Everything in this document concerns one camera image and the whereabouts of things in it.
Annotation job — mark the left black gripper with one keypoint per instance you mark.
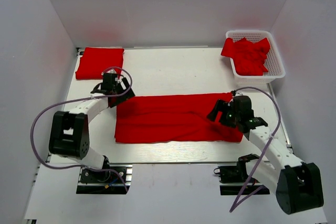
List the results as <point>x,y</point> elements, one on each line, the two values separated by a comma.
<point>129,94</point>

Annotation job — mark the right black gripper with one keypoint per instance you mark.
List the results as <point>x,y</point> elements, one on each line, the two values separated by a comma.
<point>220,105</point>

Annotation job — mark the red t shirt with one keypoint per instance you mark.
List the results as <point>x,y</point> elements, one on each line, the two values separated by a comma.
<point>95,61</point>
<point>160,119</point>

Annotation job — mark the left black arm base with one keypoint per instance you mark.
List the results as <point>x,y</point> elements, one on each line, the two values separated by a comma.
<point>105,183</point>

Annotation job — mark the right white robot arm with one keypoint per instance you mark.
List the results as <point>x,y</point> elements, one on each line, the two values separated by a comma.
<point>297,185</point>

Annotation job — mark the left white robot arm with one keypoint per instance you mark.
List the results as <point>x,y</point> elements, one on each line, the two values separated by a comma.
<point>69,135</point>

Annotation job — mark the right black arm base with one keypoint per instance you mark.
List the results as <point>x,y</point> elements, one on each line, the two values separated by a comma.
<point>232,177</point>

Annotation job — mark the red t shirts in basket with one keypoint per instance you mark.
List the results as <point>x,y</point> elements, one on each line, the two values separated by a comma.
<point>248,57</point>

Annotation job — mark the folded red t shirt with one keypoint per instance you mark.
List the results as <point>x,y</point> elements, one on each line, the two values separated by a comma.
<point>95,61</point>

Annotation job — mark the white plastic basket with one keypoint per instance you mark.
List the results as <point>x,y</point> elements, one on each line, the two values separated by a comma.
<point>273,62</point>

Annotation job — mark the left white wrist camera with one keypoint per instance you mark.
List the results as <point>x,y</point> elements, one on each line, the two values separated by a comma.
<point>111,71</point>

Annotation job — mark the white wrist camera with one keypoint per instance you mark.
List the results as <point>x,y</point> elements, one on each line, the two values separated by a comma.
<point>235,93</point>
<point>111,71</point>

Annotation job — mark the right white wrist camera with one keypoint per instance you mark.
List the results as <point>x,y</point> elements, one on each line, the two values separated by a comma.
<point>235,93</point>

